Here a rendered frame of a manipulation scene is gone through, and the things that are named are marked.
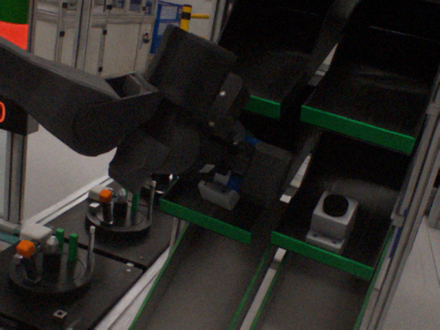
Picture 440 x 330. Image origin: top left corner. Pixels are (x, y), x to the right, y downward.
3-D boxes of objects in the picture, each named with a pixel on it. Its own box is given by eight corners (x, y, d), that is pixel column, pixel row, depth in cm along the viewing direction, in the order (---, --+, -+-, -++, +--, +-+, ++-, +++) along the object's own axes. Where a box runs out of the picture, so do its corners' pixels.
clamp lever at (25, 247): (34, 283, 80) (26, 251, 75) (24, 279, 80) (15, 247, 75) (47, 267, 82) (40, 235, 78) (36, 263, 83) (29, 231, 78)
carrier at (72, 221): (145, 275, 97) (153, 215, 93) (36, 236, 102) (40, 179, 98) (188, 227, 119) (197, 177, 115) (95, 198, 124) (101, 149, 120)
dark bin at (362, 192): (368, 282, 61) (381, 242, 56) (269, 245, 66) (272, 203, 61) (421, 148, 79) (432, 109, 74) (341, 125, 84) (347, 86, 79)
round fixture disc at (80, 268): (63, 313, 79) (64, 302, 78) (-11, 284, 82) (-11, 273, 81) (106, 273, 91) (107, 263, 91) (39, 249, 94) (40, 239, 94)
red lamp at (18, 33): (14, 54, 87) (16, 25, 86) (-10, 48, 89) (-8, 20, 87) (31, 52, 92) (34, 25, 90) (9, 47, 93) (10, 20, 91)
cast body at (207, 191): (231, 212, 63) (223, 179, 57) (201, 198, 65) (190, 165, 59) (265, 161, 67) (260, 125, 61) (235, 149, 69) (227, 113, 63)
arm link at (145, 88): (68, 139, 40) (135, -1, 38) (57, 110, 47) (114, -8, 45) (188, 185, 46) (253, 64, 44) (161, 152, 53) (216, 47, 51)
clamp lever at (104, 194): (110, 225, 103) (106, 197, 98) (101, 221, 104) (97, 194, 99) (118, 212, 106) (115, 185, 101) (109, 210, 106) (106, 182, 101)
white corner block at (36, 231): (38, 256, 96) (39, 237, 94) (18, 249, 97) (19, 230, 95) (52, 246, 100) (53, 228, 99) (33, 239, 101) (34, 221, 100)
